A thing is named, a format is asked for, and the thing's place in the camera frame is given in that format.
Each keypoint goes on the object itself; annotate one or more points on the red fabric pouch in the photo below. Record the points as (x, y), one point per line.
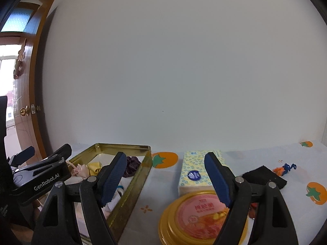
(253, 210)

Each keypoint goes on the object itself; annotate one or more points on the pale pink cloth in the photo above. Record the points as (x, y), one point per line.
(81, 171)

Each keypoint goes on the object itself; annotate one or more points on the round gold tin pink label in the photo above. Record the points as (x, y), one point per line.
(194, 214)

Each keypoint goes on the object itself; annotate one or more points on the gold door ornament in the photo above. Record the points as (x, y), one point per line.
(20, 63)

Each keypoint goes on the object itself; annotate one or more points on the black chair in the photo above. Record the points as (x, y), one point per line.
(3, 122)

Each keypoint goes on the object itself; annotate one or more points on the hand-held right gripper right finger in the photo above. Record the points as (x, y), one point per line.
(219, 181)

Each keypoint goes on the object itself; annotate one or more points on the yellow cloth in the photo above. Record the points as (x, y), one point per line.
(93, 167)

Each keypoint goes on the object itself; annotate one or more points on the white sock with blue band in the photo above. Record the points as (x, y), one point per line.
(118, 197)

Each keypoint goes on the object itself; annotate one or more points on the fruit print tablecloth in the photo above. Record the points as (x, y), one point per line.
(163, 183)

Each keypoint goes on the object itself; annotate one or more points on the rectangular gold tin box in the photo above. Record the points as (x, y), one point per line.
(132, 191)

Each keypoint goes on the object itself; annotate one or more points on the glass window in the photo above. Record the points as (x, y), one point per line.
(7, 76)

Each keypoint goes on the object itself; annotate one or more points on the wooden door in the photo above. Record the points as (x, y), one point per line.
(33, 86)

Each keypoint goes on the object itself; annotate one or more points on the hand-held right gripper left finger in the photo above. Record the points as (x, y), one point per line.
(112, 181)

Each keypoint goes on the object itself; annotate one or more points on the purple scrunchie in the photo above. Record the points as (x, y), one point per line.
(131, 167)

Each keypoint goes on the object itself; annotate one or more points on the blue transom window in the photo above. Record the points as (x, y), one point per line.
(18, 19)

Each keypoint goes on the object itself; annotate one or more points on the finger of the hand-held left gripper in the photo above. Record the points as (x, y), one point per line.
(51, 157)
(24, 154)

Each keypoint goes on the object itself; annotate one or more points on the orange and blue pipe cleaner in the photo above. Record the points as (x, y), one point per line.
(287, 168)

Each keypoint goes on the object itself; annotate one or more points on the yellow patterned tissue pack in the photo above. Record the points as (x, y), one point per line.
(191, 168)

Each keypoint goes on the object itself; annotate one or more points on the black knitted cloth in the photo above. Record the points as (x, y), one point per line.
(263, 174)

